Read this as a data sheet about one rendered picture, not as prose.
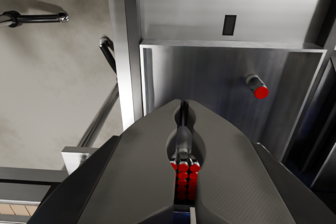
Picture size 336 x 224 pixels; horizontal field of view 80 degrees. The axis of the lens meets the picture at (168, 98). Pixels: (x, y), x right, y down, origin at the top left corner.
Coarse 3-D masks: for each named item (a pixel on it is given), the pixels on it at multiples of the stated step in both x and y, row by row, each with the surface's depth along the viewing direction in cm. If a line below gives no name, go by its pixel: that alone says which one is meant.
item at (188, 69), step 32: (160, 64) 34; (192, 64) 33; (224, 64) 33; (256, 64) 33; (288, 64) 32; (320, 64) 29; (160, 96) 37; (192, 96) 36; (224, 96) 36; (288, 96) 35; (256, 128) 39; (288, 128) 36
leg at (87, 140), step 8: (112, 88) 105; (112, 96) 97; (104, 104) 90; (112, 104) 94; (104, 112) 86; (96, 120) 80; (104, 120) 84; (88, 128) 76; (96, 128) 77; (88, 136) 72; (96, 136) 76; (80, 144) 68; (88, 144) 70; (64, 168) 60
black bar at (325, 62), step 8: (328, 8) 28; (328, 16) 28; (328, 24) 28; (320, 32) 30; (328, 32) 28; (320, 40) 30; (328, 40) 29; (328, 48) 29; (328, 56) 30; (320, 72) 31; (312, 88) 32; (312, 96) 33; (304, 104) 34; (304, 112) 35; (296, 128) 36; (288, 144) 38; (288, 152) 39
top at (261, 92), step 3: (258, 87) 30; (261, 87) 30; (264, 87) 30; (255, 90) 30; (258, 90) 30; (261, 90) 30; (264, 90) 30; (267, 90) 30; (255, 93) 30; (258, 93) 30; (261, 93) 30; (264, 93) 30; (267, 93) 30; (255, 96) 31; (258, 96) 31; (261, 96) 30; (264, 96) 30
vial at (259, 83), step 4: (248, 76) 34; (252, 76) 33; (256, 76) 33; (248, 80) 33; (252, 80) 32; (256, 80) 32; (260, 80) 32; (248, 84) 33; (252, 84) 31; (256, 84) 31; (260, 84) 31; (264, 84) 31; (252, 88) 31; (252, 92) 32
